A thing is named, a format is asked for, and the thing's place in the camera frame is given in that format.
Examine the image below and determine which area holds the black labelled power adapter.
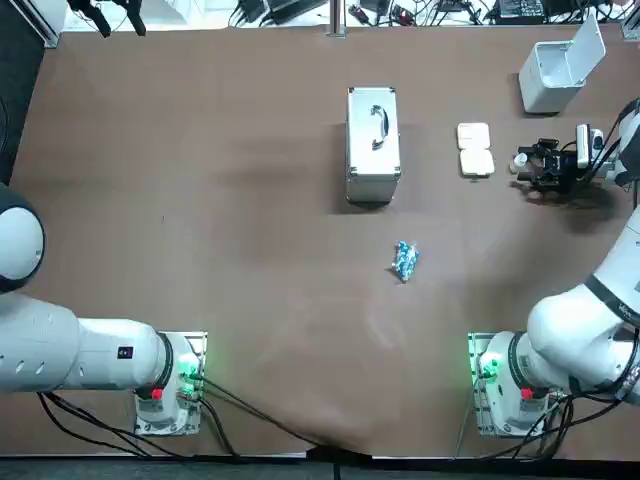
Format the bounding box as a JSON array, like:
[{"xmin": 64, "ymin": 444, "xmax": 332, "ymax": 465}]
[{"xmin": 497, "ymin": 0, "xmax": 556, "ymax": 19}]

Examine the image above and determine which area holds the white bin with raised lid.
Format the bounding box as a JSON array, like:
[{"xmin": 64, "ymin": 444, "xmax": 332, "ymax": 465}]
[{"xmin": 517, "ymin": 13, "xmax": 607, "ymax": 115}]

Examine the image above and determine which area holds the black power brick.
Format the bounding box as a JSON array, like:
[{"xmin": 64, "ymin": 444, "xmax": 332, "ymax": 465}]
[{"xmin": 233, "ymin": 0, "xmax": 274, "ymax": 25}]

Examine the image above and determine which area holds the black cable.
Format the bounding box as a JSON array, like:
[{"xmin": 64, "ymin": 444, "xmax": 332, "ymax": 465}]
[{"xmin": 199, "ymin": 377, "xmax": 374, "ymax": 459}]

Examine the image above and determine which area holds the grey power brick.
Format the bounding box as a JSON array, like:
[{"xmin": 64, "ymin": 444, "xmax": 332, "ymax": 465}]
[{"xmin": 269, "ymin": 0, "xmax": 326, "ymax": 14}]

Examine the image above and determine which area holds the aluminium frame post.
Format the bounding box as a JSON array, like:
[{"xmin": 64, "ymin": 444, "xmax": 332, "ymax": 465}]
[{"xmin": 326, "ymin": 0, "xmax": 350, "ymax": 39}]

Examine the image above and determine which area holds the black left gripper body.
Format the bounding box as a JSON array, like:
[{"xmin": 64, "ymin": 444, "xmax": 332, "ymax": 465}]
[{"xmin": 67, "ymin": 0, "xmax": 132, "ymax": 12}]

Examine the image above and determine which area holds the aluminium first aid case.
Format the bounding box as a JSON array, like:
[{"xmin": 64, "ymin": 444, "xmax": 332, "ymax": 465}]
[{"xmin": 345, "ymin": 86, "xmax": 403, "ymax": 204}]

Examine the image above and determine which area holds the blue and white packet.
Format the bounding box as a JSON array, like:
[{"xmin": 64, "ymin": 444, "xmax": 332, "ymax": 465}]
[{"xmin": 389, "ymin": 239, "xmax": 421, "ymax": 284}]

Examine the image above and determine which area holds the white open pill box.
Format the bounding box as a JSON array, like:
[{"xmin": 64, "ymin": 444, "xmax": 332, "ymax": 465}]
[{"xmin": 455, "ymin": 122, "xmax": 496, "ymax": 180}]

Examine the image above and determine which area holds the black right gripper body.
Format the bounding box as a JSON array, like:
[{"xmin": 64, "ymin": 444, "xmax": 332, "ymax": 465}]
[{"xmin": 539, "ymin": 142, "xmax": 581, "ymax": 191}]

